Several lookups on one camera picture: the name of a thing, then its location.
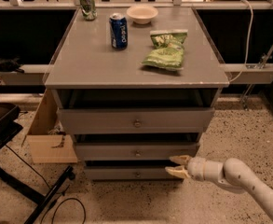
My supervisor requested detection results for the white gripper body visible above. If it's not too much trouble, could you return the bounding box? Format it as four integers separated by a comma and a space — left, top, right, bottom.
186, 157, 225, 183

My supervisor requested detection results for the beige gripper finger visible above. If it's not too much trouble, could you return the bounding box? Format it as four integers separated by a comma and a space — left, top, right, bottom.
165, 166, 190, 179
170, 155, 192, 165

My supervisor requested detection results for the grey drawer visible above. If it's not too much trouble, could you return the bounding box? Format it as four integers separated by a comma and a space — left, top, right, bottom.
85, 160, 174, 180
57, 108, 214, 134
75, 133, 199, 161

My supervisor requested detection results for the grey top drawer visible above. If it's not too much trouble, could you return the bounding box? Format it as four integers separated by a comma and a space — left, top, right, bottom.
57, 108, 214, 134

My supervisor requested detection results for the grey drawer cabinet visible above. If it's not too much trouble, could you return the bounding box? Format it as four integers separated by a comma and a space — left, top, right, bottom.
44, 6, 230, 181

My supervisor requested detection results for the grey bottom drawer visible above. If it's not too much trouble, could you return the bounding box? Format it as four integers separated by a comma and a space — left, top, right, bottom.
85, 160, 174, 180

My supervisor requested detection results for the green chip bag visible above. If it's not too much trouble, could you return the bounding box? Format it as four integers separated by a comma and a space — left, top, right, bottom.
142, 29, 188, 71

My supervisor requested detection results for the cardboard box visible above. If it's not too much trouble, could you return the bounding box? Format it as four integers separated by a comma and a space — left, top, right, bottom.
26, 90, 78, 163

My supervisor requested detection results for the blue pepsi can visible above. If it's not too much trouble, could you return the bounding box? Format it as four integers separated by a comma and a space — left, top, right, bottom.
109, 13, 128, 50

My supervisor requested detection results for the white bowl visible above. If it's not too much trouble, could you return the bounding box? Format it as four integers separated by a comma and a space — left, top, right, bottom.
127, 5, 158, 24

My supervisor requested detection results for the grey railing beam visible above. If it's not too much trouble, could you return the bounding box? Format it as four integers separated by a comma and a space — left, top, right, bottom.
0, 63, 273, 86

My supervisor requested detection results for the black stand with tray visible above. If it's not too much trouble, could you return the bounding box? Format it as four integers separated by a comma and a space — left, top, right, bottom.
0, 73, 75, 224

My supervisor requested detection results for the green soda can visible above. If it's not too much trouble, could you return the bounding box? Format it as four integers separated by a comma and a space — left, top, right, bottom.
79, 0, 97, 21

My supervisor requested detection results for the black floor cable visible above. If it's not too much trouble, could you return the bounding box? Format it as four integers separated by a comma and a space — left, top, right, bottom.
38, 184, 87, 224

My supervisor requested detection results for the white cable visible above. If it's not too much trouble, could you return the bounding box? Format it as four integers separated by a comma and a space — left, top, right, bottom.
228, 0, 254, 83

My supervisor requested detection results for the black object on rail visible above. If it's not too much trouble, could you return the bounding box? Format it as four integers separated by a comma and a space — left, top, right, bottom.
0, 58, 24, 73

